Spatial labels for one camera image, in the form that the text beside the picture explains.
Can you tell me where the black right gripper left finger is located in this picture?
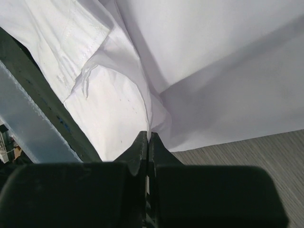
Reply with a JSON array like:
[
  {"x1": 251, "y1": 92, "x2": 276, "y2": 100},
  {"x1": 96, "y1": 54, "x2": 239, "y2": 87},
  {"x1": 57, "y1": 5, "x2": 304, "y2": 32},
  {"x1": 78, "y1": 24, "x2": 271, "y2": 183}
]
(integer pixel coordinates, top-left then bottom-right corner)
[{"x1": 0, "y1": 131, "x2": 148, "y2": 228}]

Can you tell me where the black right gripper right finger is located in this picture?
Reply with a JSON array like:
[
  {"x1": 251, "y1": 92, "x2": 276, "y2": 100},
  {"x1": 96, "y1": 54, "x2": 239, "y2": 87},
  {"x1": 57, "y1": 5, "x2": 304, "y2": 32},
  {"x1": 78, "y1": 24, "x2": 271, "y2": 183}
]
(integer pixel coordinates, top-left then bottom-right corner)
[{"x1": 149, "y1": 133, "x2": 289, "y2": 228}]

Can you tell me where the white long sleeve shirt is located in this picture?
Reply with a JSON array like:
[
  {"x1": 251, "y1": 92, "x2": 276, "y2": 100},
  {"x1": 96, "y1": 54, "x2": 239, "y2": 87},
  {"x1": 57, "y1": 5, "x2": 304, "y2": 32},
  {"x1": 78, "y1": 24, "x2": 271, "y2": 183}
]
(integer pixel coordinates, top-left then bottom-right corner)
[{"x1": 0, "y1": 0, "x2": 304, "y2": 161}]

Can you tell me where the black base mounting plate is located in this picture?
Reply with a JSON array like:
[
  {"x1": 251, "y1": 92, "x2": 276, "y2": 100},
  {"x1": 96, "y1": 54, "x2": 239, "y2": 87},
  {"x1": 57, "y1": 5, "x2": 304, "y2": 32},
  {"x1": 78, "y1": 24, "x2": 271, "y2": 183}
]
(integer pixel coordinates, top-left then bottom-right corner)
[{"x1": 0, "y1": 29, "x2": 101, "y2": 162}]

